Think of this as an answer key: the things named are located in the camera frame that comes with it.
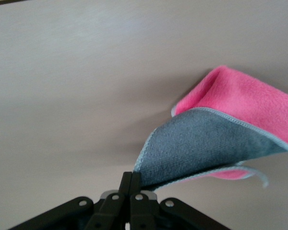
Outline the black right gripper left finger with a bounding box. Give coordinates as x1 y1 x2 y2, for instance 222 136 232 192
7 171 133 230

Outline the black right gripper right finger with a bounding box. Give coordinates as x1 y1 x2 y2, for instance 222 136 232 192
130 172 228 230

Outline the brown table cover sheet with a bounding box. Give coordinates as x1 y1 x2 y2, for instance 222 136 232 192
0 0 288 230

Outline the pink and grey microfibre cloth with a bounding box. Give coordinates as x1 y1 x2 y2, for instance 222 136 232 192
133 65 288 190

